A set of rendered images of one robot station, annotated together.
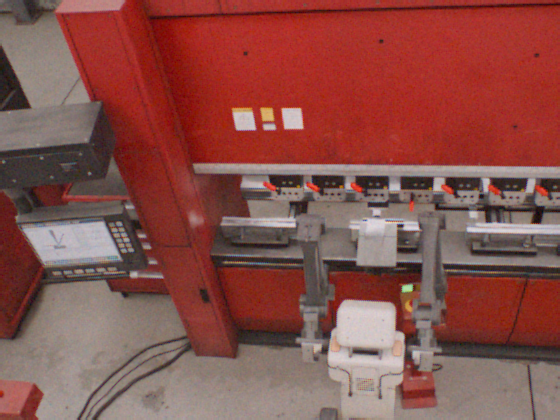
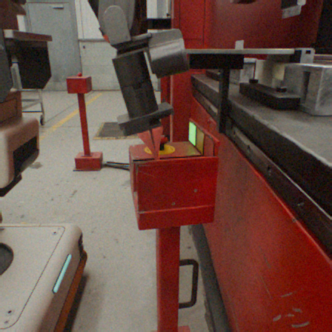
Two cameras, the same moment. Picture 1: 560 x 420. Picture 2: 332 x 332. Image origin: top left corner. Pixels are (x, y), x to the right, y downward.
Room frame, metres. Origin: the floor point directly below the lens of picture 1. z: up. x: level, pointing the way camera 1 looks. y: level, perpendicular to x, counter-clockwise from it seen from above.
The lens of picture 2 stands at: (1.47, -1.14, 1.00)
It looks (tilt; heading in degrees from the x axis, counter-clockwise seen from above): 23 degrees down; 73
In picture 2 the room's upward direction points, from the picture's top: straight up
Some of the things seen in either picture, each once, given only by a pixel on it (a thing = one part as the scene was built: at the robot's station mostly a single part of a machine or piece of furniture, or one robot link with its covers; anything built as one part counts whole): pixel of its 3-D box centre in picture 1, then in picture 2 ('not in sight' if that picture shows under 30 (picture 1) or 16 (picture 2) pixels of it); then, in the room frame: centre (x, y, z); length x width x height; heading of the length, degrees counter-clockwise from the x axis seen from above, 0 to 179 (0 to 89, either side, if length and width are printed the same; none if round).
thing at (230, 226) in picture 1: (270, 228); (231, 68); (2.16, 0.08, 0.92); 0.50 x 0.06 x 0.10; 75
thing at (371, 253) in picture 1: (377, 244); (230, 51); (1.87, -0.41, 1.00); 0.26 x 0.18 x 0.01; 165
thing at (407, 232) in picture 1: (389, 231); (290, 81); (2.00, -0.50, 0.92); 0.39 x 0.06 x 0.10; 75
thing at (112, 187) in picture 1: (140, 228); not in sight; (2.74, 0.91, 0.50); 0.50 x 0.50 x 1.00; 75
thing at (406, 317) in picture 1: (422, 307); (167, 168); (1.65, -0.58, 0.75); 0.20 x 0.16 x 0.18; 84
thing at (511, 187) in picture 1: (507, 185); not in sight; (1.87, -1.00, 1.26); 0.15 x 0.09 x 0.17; 75
